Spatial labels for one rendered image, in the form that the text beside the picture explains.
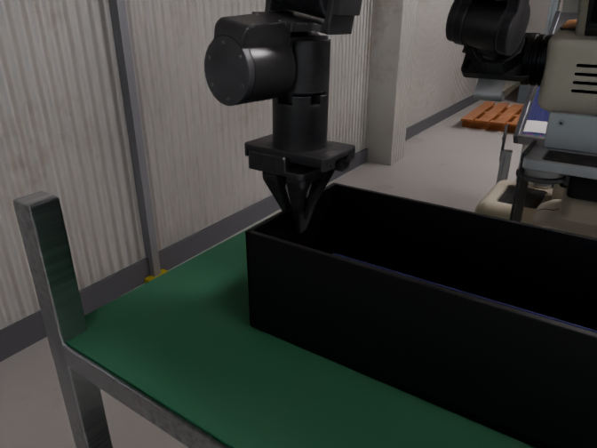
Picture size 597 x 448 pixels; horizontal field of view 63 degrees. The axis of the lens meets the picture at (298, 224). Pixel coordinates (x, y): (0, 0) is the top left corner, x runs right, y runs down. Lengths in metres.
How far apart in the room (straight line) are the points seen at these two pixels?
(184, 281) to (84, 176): 1.64
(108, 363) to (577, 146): 0.77
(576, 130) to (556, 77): 0.09
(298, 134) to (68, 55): 1.73
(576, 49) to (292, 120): 0.56
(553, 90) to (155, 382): 0.76
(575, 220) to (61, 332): 0.85
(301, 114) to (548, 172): 0.50
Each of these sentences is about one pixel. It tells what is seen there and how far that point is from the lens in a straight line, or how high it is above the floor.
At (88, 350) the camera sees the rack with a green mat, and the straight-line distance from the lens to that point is 0.54.
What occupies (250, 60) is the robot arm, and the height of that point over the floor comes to 1.22.
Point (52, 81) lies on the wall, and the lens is 2.12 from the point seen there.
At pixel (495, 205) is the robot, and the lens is 1.30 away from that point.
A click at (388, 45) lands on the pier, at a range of 4.16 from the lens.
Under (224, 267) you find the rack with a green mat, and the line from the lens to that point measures 0.64.
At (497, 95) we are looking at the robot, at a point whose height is 1.12.
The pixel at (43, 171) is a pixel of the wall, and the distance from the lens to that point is 2.13.
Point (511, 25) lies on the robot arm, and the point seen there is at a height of 1.23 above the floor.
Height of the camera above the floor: 1.26
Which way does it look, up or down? 24 degrees down
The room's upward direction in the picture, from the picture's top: straight up
